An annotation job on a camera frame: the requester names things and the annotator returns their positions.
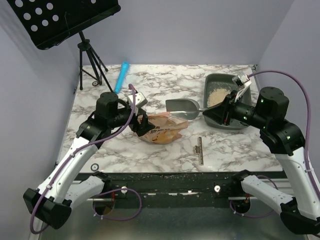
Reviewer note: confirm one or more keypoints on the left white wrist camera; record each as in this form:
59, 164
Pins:
140, 99

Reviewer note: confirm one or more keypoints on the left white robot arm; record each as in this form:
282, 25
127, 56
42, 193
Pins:
54, 199

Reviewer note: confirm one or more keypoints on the blue cylindrical handle tool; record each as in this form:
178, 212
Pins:
121, 77

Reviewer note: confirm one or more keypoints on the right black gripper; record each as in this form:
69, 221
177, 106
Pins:
227, 110

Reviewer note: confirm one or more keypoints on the orange cat litter bag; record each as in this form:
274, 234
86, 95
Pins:
167, 128

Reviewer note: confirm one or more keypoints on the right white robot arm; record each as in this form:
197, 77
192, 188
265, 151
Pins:
300, 213

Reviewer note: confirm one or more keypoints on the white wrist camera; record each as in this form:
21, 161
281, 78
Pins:
243, 83
140, 99

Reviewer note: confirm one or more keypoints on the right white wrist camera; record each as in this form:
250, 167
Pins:
243, 83

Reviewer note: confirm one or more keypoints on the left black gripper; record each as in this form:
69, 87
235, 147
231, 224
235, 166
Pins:
145, 127

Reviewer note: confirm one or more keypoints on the silver metal litter scoop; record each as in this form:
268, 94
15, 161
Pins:
184, 108

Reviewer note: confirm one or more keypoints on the beige litter pile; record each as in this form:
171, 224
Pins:
217, 96

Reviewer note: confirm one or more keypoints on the black perforated music stand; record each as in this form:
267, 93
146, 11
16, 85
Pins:
51, 22

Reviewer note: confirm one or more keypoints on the dark green litter tray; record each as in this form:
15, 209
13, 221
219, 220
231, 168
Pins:
219, 80

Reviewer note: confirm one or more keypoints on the aluminium extrusion rail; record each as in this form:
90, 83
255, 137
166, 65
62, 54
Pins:
287, 191

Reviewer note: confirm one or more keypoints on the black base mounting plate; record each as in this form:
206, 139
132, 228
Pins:
179, 189

